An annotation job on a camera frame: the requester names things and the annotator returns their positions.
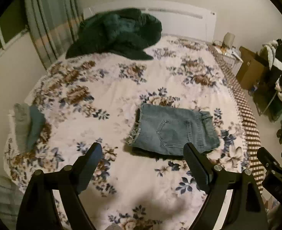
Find dark green fuzzy blanket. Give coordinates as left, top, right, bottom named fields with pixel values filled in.
left=66, top=8, right=162, bottom=60

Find folded grey cloth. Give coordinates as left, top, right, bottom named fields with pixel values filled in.
left=13, top=103, right=31, bottom=153

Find chair with clothes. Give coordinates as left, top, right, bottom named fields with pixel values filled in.
left=254, top=40, right=282, bottom=121

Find cream cylindrical lamp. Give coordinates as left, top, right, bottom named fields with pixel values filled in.
left=223, top=32, right=235, bottom=49

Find white headboard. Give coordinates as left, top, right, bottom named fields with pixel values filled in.
left=83, top=0, right=216, bottom=42

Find folded teal cloth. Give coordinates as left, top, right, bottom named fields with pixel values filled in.
left=27, top=105, right=46, bottom=151

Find striped curtain lower part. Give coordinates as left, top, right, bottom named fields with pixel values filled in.
left=0, top=175, right=23, bottom=229

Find white nightstand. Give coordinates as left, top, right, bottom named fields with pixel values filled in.
left=214, top=44, right=243, bottom=76

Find brown cardboard box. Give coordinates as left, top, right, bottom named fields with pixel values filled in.
left=236, top=46, right=268, bottom=90

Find light blue denim shorts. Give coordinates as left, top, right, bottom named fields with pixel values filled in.
left=126, top=104, right=220, bottom=156

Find green striped curtain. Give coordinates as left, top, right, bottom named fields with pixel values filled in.
left=25, top=0, right=82, bottom=69

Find window frame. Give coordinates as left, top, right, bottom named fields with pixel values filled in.
left=0, top=19, right=30, bottom=71

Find checkered bed side cover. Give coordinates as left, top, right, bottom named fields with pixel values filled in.
left=207, top=43, right=264, bottom=193

